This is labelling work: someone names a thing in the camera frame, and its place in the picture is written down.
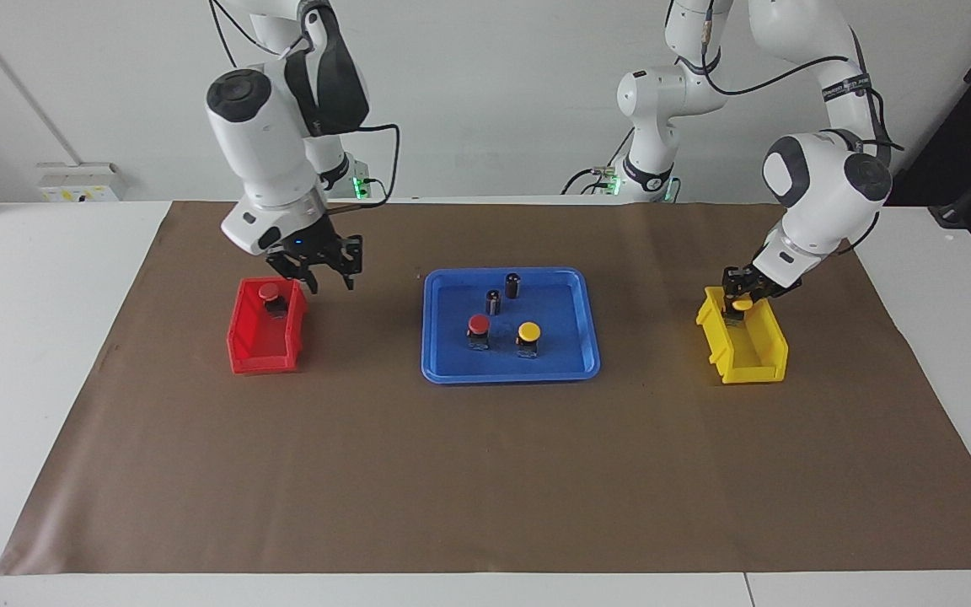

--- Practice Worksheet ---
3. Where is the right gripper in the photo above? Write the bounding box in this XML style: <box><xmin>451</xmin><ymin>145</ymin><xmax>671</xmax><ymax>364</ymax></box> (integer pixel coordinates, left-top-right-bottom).
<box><xmin>260</xmin><ymin>214</ymin><xmax>365</xmax><ymax>295</ymax></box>

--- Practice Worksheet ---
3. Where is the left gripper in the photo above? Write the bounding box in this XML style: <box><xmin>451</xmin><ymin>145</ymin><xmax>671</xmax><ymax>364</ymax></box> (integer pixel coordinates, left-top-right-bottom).
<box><xmin>722</xmin><ymin>266</ymin><xmax>803</xmax><ymax>321</ymax></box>

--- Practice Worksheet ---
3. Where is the yellow plastic bin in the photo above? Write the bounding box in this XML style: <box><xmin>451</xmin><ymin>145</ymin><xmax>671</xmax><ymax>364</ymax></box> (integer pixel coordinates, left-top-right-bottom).
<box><xmin>695</xmin><ymin>286</ymin><xmax>790</xmax><ymax>386</ymax></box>

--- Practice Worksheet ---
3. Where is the red plastic bin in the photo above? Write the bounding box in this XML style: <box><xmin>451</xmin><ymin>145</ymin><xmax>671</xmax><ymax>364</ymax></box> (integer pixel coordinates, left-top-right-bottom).
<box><xmin>227</xmin><ymin>277</ymin><xmax>310</xmax><ymax>375</ymax></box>

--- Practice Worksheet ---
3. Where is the blue plastic tray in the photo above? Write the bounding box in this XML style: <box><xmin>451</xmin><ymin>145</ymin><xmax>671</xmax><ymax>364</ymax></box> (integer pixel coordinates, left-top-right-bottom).
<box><xmin>421</xmin><ymin>266</ymin><xmax>603</xmax><ymax>385</ymax></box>

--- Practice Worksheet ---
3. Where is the black cable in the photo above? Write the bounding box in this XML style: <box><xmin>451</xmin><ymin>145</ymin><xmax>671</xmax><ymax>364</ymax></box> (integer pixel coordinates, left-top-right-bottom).
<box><xmin>699</xmin><ymin>0</ymin><xmax>854</xmax><ymax>97</ymax></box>
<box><xmin>208</xmin><ymin>0</ymin><xmax>239</xmax><ymax>68</ymax></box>
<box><xmin>330</xmin><ymin>123</ymin><xmax>401</xmax><ymax>212</ymax></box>
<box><xmin>561</xmin><ymin>126</ymin><xmax>636</xmax><ymax>196</ymax></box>

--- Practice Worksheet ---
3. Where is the white wall socket box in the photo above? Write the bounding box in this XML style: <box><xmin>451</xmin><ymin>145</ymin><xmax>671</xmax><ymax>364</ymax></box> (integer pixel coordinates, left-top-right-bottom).
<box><xmin>36</xmin><ymin>162</ymin><xmax>127</xmax><ymax>204</ymax></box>

